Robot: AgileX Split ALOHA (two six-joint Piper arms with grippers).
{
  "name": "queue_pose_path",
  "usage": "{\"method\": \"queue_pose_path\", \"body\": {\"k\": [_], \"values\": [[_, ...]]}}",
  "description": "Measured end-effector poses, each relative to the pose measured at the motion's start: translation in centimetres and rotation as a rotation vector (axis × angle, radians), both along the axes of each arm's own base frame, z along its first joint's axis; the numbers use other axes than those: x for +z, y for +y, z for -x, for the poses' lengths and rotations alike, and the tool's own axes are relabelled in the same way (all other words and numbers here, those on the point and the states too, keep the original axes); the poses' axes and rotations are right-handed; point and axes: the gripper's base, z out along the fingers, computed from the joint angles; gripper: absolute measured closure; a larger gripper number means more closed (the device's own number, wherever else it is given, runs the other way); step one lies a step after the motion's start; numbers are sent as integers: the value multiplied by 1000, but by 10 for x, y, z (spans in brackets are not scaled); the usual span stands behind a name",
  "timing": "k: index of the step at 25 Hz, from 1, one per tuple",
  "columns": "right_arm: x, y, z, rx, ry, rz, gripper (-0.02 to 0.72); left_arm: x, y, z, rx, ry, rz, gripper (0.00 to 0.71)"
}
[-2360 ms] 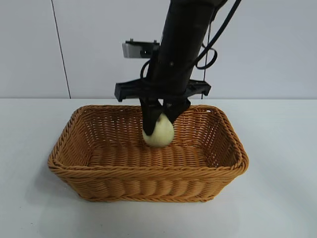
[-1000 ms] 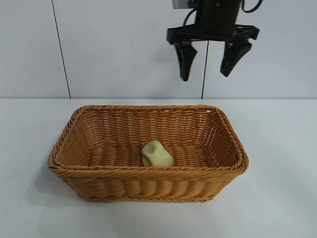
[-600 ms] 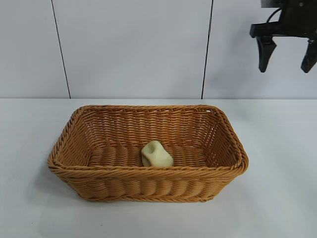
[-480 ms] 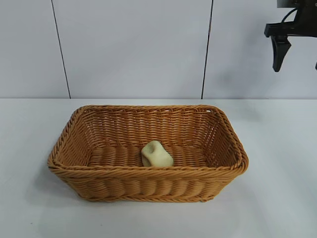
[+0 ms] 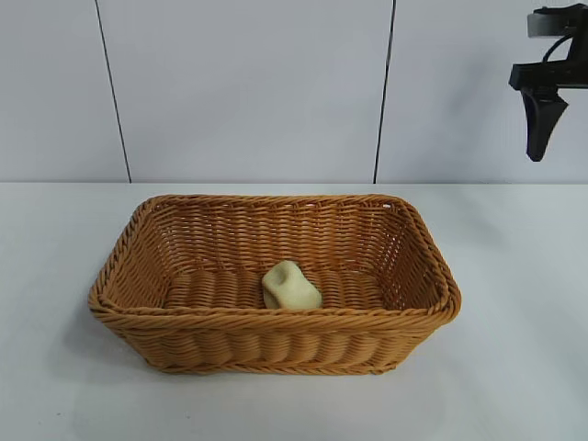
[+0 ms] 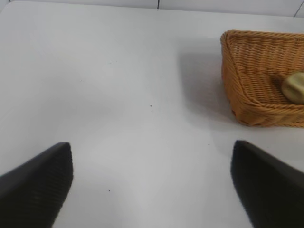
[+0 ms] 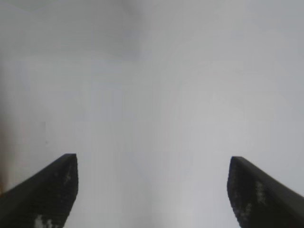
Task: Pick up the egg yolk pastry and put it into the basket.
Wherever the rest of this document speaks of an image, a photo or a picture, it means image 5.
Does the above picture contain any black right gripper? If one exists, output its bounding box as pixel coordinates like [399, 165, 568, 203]
[508, 38, 588, 163]

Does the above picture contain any pale egg yolk pastry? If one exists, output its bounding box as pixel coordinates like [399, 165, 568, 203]
[261, 260, 322, 311]

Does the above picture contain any woven wicker basket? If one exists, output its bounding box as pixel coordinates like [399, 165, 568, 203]
[86, 192, 464, 376]

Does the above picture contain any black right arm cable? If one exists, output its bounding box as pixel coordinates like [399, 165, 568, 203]
[541, 34, 575, 63]

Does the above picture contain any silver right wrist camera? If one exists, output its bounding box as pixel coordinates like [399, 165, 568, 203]
[526, 5, 588, 40]

